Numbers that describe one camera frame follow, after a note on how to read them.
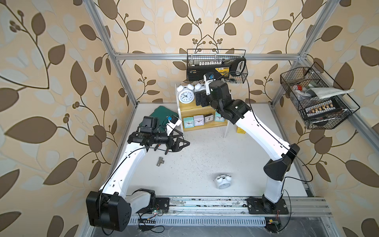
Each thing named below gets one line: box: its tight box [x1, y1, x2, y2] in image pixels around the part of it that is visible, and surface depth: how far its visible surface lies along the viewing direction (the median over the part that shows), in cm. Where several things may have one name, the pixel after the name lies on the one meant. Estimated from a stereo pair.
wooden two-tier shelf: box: [175, 83, 229, 139], surface depth 84 cm
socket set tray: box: [303, 98, 344, 119], surface depth 68 cm
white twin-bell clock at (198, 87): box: [193, 83, 207, 93], surface depth 71 cm
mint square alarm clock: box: [183, 116, 195, 129], surface depth 86 cm
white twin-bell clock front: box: [214, 173, 232, 190], surface depth 76 cm
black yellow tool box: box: [186, 57, 247, 82], surface depth 85 cm
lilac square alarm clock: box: [193, 114, 205, 127], surface depth 86 cm
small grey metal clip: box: [156, 156, 165, 167], surface depth 91 cm
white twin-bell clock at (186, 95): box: [176, 83, 195, 105], surface depth 72 cm
